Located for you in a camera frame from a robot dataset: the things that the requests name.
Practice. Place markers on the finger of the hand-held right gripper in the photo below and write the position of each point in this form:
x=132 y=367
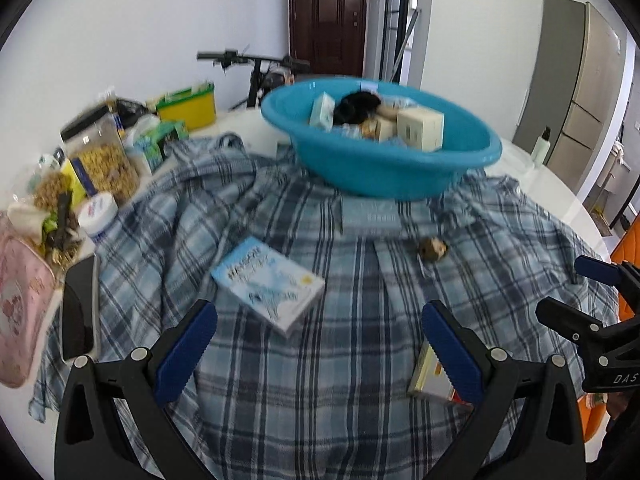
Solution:
x=565 y=317
x=595 y=268

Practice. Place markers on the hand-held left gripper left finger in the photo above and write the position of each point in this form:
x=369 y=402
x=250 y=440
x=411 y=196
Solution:
x=185 y=350

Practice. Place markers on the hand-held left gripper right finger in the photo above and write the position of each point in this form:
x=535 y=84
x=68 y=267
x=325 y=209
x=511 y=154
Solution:
x=450 y=355

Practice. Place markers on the red white box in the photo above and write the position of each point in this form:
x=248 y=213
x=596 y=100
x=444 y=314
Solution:
x=425 y=375

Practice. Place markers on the blue white illustrated box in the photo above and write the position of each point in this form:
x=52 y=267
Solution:
x=265 y=285

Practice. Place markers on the big-headed figurine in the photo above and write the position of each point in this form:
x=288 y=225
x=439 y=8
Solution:
x=434 y=250

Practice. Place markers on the blue plastic basin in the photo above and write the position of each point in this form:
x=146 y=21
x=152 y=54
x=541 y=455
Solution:
x=380 y=175

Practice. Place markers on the pale blue carton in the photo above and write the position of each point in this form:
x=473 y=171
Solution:
x=350 y=132

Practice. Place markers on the orange chair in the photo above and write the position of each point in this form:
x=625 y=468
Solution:
x=631 y=255

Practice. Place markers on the smartphone in white case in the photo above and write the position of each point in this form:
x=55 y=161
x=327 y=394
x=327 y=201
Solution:
x=77 y=320

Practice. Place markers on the blue plaid shirt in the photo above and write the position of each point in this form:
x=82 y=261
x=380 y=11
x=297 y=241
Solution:
x=300 y=400

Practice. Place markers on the pale green pump bottle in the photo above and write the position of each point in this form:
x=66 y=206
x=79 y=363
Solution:
x=540 y=150

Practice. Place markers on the white jar with blue label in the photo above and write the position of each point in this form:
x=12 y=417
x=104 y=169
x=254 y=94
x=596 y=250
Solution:
x=97 y=217

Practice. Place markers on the pink pouch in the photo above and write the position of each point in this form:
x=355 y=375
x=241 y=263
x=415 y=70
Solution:
x=20 y=310

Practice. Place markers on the dark brown packet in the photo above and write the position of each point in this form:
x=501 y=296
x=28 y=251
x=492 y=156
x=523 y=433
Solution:
x=62 y=220

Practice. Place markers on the grey gold refrigerator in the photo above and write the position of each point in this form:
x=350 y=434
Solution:
x=590 y=85

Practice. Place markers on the cereal jar with black lid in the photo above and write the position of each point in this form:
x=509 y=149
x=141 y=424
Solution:
x=107 y=170

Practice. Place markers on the yellow blue packet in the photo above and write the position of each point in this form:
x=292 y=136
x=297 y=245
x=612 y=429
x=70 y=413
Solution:
x=80 y=177

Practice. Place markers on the green tissue box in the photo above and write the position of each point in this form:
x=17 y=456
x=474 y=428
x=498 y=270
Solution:
x=160 y=142

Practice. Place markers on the clear bag of nuts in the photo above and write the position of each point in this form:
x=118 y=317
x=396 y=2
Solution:
x=50 y=190

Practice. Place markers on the cream cardboard box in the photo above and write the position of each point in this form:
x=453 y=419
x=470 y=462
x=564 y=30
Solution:
x=420 y=127

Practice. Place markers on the yellow bin with green rim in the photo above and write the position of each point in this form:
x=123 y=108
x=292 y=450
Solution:
x=187 y=112

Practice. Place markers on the black bag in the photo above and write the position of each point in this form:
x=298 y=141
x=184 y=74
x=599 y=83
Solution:
x=132 y=112

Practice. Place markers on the clear snack bag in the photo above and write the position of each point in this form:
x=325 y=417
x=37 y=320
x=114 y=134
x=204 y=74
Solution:
x=105 y=100

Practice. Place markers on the black fluffy item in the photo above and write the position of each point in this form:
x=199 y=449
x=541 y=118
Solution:
x=355 y=107

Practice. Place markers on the small white green box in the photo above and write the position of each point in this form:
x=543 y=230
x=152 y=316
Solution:
x=322 y=110

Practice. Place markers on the black bicycle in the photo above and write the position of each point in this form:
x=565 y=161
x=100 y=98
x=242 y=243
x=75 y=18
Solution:
x=225 y=56

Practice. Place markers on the leaning metal pole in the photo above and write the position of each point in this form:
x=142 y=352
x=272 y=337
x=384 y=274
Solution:
x=409 y=35

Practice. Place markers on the brown door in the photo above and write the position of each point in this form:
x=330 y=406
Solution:
x=327 y=20

